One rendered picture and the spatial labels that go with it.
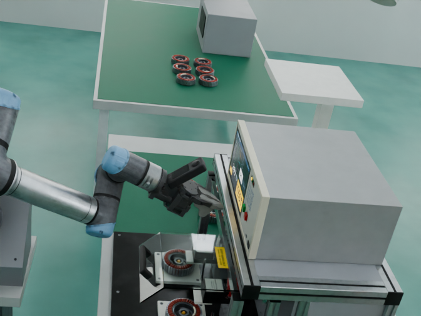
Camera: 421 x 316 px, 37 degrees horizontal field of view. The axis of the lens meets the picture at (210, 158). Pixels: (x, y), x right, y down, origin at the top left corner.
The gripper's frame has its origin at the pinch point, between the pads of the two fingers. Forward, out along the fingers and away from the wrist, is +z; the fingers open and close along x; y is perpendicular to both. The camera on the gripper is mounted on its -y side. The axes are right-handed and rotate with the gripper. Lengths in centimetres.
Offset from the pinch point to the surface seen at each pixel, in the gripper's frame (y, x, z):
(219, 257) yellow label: 10.9, 8.4, 5.8
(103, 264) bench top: 53, -24, -9
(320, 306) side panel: 2.0, 24.5, 30.5
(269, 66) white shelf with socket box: -16, -108, 31
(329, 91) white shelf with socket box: -25, -86, 50
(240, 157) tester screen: -9.2, -16.0, 3.6
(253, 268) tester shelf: 3.4, 18.7, 10.2
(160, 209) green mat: 44, -59, 10
